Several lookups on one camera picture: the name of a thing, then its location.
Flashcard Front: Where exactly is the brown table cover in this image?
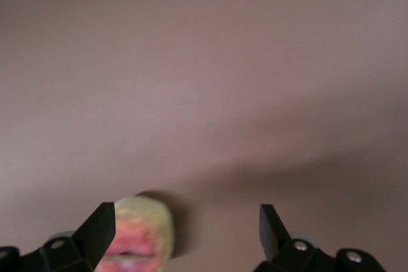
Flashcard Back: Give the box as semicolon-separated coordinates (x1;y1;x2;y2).
0;0;408;272

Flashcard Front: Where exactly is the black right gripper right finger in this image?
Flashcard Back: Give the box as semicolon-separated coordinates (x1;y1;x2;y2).
253;203;386;272

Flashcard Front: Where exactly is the yellow pink peach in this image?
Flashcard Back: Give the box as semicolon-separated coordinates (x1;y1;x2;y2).
95;197;175;272

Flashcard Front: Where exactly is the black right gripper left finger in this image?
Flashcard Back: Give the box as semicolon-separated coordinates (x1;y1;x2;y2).
0;201;116;272

